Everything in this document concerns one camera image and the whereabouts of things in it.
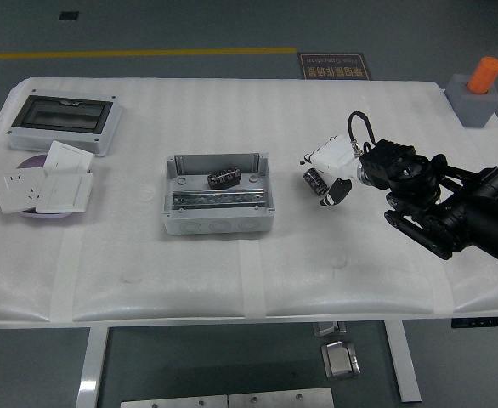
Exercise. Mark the purple plate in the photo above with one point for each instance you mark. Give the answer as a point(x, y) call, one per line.
point(32, 163)

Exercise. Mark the white foam mat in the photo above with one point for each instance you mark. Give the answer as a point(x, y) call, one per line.
point(232, 119)

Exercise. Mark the black table control panel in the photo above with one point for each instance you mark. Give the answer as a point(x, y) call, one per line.
point(487, 322)

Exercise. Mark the large silver metal bracket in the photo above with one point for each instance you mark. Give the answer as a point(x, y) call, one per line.
point(340, 361)

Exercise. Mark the grey block holder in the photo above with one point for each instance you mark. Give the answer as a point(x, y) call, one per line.
point(474, 108)

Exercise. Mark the small silver metal bracket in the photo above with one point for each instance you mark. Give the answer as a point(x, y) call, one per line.
point(327, 329)

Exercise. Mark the black cylindrical battery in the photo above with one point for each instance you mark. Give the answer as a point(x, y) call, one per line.
point(315, 182)
point(223, 178)

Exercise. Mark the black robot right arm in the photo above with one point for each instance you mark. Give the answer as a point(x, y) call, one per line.
point(465, 212)

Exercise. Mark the white wall socket panel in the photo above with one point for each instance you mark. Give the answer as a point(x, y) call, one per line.
point(17, 191)

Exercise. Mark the white table leg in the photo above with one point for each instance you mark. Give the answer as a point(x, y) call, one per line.
point(404, 365)
point(92, 365)

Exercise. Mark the orange cylinder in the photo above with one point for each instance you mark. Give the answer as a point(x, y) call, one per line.
point(484, 74)

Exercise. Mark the grey metal plate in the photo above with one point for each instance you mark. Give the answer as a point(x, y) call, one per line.
point(281, 398)
point(172, 402)

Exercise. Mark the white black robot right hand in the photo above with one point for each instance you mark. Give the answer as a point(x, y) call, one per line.
point(336, 157)

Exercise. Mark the grey box with dark cover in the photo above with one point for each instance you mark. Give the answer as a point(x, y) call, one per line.
point(62, 112)

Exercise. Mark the dark floor sign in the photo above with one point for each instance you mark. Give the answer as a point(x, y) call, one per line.
point(334, 66)

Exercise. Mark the open grey junction box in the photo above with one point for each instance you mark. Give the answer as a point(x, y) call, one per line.
point(217, 212)

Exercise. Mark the black floor hatch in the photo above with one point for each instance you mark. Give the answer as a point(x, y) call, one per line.
point(68, 15)

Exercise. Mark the white wall switch panel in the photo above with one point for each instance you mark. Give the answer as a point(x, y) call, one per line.
point(66, 193)
point(68, 157)

